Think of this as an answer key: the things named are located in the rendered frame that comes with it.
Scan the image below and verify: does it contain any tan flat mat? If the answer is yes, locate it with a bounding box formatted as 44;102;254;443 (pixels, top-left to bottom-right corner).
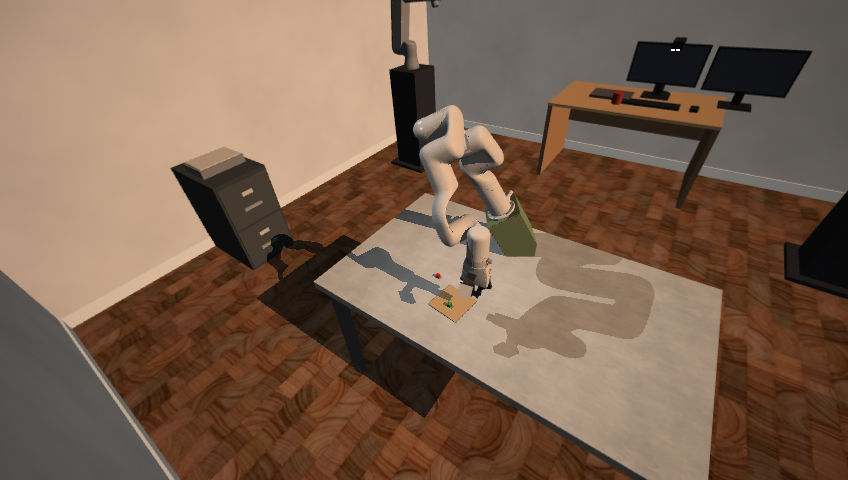
428;285;477;322

